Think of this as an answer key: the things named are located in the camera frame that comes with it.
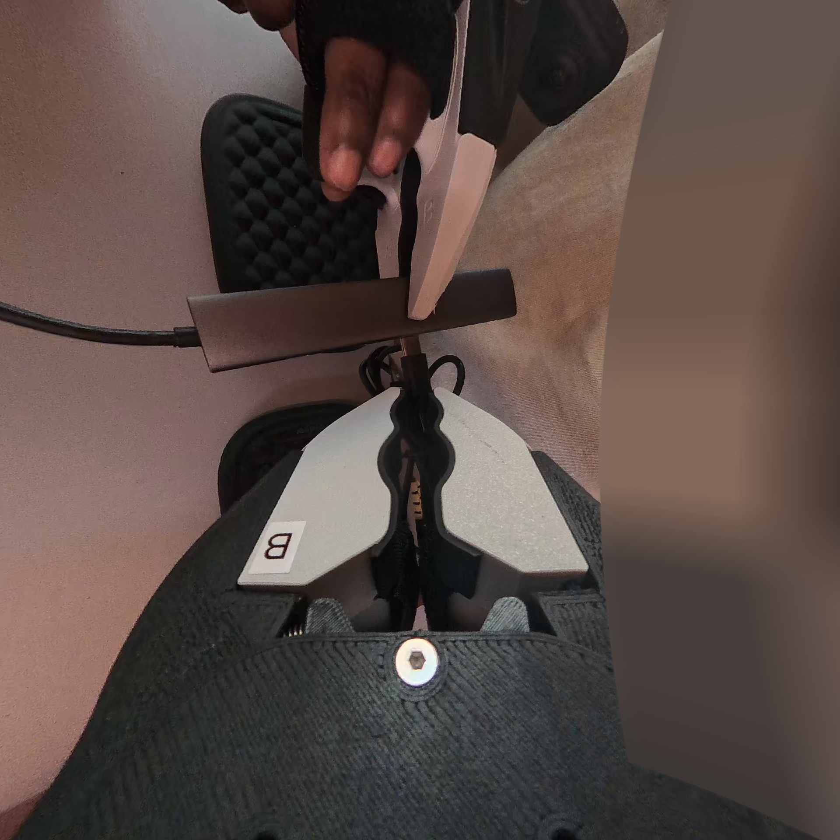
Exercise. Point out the person's right hand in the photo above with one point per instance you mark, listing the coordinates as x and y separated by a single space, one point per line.
367 111

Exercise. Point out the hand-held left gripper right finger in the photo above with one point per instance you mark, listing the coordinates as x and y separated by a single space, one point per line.
505 512

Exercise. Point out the black textured pad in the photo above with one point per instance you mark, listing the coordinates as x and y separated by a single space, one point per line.
262 184

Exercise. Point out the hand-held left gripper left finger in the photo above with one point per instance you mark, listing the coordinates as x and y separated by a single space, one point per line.
328 505

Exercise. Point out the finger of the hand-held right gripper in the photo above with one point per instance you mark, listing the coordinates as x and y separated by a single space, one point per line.
387 229
453 210

